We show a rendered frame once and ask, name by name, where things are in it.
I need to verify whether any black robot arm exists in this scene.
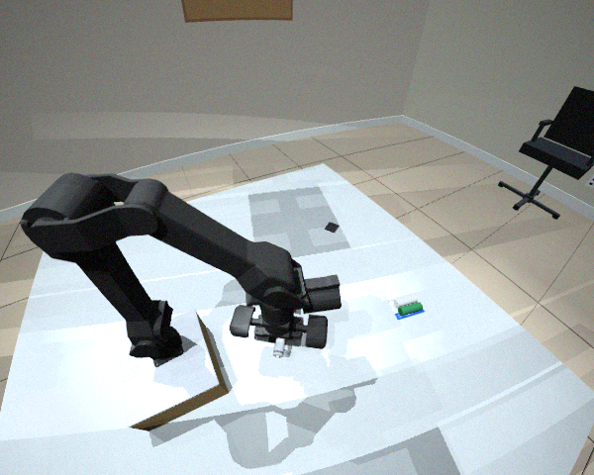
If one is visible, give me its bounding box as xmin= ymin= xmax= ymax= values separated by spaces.
xmin=20 ymin=172 xmax=342 ymax=367

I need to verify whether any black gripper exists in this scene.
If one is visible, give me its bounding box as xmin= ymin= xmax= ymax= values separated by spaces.
xmin=229 ymin=305 xmax=328 ymax=349

